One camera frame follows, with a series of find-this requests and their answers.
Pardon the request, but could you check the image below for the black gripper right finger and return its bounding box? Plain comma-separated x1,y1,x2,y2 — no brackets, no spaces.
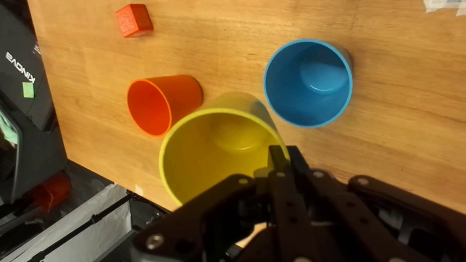
289,147,466,262

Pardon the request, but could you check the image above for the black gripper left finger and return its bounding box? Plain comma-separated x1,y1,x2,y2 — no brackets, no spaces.
129,145,292,262

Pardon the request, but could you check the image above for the yellow plastic cup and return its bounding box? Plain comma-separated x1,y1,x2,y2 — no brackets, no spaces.
157,91,294,209

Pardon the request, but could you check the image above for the orange plastic cup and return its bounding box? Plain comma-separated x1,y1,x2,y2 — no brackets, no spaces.
125,75,205,139

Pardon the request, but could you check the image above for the blue plastic cup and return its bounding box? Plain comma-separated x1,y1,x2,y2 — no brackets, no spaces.
261,38,355,130

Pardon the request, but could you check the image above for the red cylindrical object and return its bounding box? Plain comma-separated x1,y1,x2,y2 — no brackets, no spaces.
30,172,72,213

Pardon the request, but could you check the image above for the black case white lettering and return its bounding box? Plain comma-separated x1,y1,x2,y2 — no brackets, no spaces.
0,0,69,206

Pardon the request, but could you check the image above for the red cube block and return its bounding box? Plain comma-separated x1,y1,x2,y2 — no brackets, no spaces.
113,3,155,40

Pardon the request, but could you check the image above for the grey metal rail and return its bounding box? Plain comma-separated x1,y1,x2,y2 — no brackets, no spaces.
0,182,168,262

